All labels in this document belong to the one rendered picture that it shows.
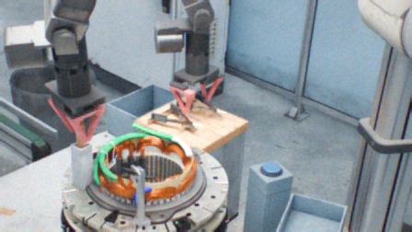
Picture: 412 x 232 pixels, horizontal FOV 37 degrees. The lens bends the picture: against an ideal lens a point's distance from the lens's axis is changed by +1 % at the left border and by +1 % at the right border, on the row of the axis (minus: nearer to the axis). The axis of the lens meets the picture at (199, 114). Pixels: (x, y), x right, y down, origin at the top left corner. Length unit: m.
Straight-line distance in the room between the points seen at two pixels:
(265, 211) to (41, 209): 0.61
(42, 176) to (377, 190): 0.93
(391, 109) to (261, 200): 0.34
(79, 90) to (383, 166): 0.61
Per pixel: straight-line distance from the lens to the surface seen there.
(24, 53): 1.02
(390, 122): 1.24
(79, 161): 1.13
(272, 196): 1.35
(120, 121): 1.51
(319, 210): 1.25
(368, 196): 1.31
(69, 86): 1.04
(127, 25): 3.72
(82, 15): 0.92
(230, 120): 1.47
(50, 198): 1.69
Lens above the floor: 1.77
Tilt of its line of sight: 28 degrees down
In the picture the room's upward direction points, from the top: 3 degrees clockwise
